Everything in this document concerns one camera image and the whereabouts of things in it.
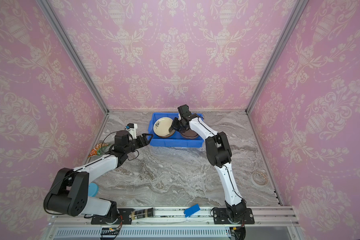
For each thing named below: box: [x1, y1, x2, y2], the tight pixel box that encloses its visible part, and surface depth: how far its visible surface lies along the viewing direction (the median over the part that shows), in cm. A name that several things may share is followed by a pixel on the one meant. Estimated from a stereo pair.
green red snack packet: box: [88, 142, 110, 158], surface depth 97 cm
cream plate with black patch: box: [153, 117, 176, 138], surface depth 105 cm
